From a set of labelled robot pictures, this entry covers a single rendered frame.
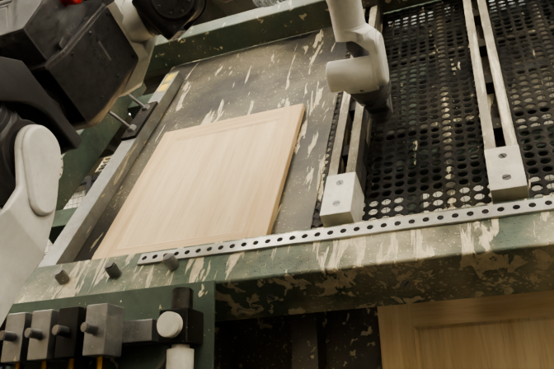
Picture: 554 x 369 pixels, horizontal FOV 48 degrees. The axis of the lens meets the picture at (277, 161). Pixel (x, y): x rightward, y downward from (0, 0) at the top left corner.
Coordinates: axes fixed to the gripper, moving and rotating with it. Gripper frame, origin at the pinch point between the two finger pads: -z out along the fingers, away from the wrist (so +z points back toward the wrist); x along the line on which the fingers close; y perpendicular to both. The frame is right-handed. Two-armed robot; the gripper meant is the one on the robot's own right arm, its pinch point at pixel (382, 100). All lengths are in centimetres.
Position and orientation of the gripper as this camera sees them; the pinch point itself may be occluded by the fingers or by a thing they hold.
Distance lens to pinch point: 153.0
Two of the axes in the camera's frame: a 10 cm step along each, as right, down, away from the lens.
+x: -1.0, -9.7, 2.1
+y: -9.3, 1.7, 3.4
